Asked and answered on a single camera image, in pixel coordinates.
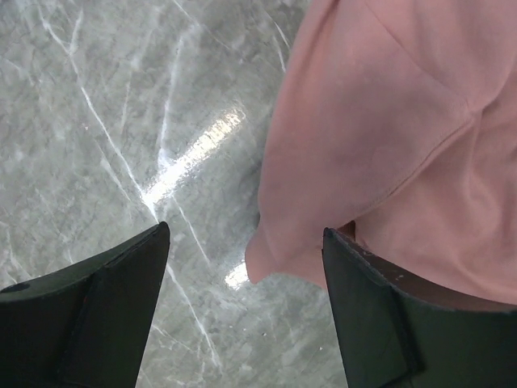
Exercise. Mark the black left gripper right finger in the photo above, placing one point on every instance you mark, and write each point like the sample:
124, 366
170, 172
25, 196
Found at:
396, 329

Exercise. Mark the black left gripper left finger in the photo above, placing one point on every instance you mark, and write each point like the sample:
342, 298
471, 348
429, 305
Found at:
85, 325

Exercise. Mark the pink printed t-shirt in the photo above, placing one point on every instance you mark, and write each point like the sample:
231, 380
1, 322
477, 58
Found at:
396, 122

